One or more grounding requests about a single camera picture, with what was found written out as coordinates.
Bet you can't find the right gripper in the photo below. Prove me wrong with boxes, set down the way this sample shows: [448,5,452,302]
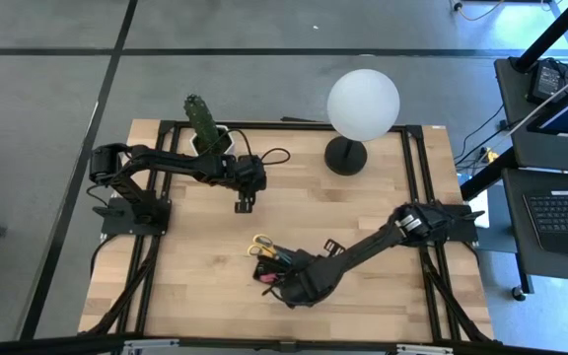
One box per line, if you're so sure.
[278,239,347,309]

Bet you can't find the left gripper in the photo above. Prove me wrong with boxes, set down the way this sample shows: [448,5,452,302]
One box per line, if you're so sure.
[222,154,268,214]

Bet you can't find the yellow-handled scissors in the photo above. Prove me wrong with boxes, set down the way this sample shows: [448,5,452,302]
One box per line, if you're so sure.
[247,233,293,263]

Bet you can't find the black mesh desk organizer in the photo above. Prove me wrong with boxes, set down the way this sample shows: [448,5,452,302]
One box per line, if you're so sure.
[252,248,310,287]

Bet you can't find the green cactus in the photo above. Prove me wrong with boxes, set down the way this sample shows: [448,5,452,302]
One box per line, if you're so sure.
[183,94,222,155]

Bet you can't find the white globe table lamp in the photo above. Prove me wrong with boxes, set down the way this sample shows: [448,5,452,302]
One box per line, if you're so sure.
[323,68,401,177]

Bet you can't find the white paper sheet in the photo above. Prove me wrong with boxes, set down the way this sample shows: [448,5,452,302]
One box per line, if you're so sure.
[470,189,491,229]

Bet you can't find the black keyboard desk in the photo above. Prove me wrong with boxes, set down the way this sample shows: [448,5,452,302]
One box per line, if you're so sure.
[500,167,568,295]

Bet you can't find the black monitor desk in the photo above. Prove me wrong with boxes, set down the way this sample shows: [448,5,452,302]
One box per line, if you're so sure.
[493,56,568,175]

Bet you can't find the black keyboard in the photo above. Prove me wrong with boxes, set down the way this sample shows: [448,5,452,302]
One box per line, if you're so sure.
[523,189,568,257]

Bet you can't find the black power adapter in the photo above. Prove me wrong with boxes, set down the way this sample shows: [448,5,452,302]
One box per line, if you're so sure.
[527,58,568,105]

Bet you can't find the black diagonal pole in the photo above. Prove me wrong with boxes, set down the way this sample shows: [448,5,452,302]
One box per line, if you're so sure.
[509,0,568,74]

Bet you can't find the black camera rail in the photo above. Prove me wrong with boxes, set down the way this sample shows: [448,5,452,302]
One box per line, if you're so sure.
[0,332,568,355]

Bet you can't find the black aluminium table frame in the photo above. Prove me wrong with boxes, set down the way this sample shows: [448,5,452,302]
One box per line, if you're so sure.
[79,119,495,344]

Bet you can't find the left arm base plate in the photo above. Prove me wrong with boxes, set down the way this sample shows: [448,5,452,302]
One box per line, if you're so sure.
[92,196,173,237]

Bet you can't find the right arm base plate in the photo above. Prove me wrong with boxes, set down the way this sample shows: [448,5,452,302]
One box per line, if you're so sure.
[408,201,485,243]

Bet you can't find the orange cable with plug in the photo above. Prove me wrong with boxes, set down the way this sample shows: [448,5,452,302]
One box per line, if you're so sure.
[450,0,510,22]

